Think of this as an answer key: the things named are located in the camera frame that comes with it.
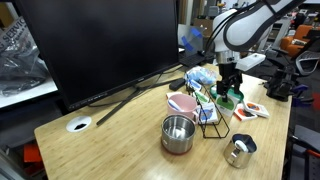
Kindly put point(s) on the black monitor stand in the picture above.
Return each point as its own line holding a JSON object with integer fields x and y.
{"x": 137, "y": 91}

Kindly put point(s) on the black clamp mount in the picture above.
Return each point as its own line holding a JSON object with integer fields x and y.
{"x": 282, "y": 82}

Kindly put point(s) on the green round plate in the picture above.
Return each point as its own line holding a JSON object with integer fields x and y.
{"x": 213, "y": 93}

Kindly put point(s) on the cardboard box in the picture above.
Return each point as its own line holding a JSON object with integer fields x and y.
{"x": 206, "y": 24}

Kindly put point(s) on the stainless steel pot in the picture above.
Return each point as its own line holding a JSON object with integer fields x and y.
{"x": 177, "y": 134}

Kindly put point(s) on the small steel pitcher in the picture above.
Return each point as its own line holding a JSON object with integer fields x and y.
{"x": 239, "y": 150}

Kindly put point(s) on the orange armchair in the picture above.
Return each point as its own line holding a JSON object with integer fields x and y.
{"x": 293, "y": 44}

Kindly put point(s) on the black plastic bag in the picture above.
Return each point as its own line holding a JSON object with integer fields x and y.
{"x": 21, "y": 69}

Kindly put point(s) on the black wire rack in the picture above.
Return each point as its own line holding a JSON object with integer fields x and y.
{"x": 215, "y": 130}

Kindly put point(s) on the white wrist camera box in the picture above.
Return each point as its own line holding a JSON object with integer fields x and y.
{"x": 250, "y": 61}

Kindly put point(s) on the black keyboard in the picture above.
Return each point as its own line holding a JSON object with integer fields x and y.
{"x": 194, "y": 60}

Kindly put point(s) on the grey office chair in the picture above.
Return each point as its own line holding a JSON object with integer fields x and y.
{"x": 307, "y": 62}

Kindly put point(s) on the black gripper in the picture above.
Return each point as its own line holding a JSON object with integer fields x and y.
{"x": 230, "y": 77}

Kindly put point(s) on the white desk cable grommet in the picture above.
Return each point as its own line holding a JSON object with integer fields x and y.
{"x": 78, "y": 124}

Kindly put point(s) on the black power adapter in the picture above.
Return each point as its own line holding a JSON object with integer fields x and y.
{"x": 177, "y": 84}

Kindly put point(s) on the pink plastic cup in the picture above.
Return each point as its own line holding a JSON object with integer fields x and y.
{"x": 187, "y": 104}

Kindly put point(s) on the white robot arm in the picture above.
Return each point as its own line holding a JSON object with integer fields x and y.
{"x": 237, "y": 30}

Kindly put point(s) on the blue white book in rack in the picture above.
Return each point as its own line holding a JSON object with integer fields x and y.
{"x": 207, "y": 113}

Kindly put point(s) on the large black computer monitor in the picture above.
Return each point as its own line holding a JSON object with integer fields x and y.
{"x": 94, "y": 48}

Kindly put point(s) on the blue plastic bag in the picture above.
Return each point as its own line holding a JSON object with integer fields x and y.
{"x": 201, "y": 75}

